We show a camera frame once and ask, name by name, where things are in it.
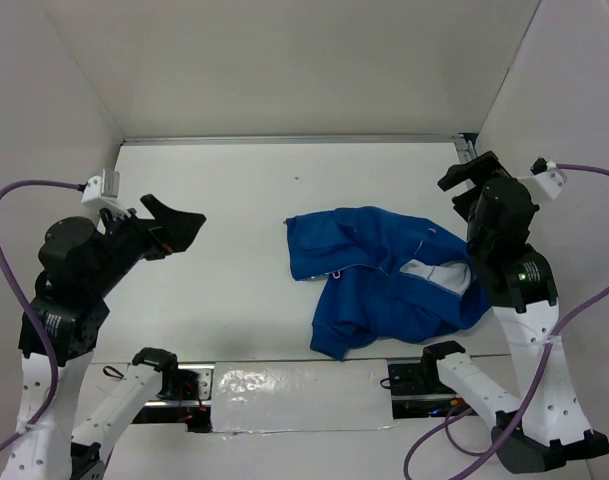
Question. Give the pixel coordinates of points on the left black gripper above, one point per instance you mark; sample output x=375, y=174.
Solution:
x=176, y=231

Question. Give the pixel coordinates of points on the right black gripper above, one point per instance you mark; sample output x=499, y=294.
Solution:
x=482, y=167

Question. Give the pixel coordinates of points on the blue zip jacket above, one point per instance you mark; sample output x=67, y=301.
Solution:
x=389, y=276

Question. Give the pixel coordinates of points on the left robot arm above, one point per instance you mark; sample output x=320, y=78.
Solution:
x=59, y=333

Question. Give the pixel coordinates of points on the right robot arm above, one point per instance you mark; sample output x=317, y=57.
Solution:
x=544, y=427

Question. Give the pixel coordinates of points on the shiny white tape sheet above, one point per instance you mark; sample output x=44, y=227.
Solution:
x=310, y=396

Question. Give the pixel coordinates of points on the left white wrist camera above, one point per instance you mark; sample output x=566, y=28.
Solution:
x=102, y=189

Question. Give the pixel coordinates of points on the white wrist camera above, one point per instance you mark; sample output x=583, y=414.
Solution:
x=102, y=189
x=545, y=181

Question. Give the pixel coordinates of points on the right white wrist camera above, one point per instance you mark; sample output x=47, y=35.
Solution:
x=545, y=181

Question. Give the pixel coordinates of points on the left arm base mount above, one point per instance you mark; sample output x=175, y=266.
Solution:
x=185, y=400

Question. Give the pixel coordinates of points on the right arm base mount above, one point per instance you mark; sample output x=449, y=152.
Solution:
x=414, y=395

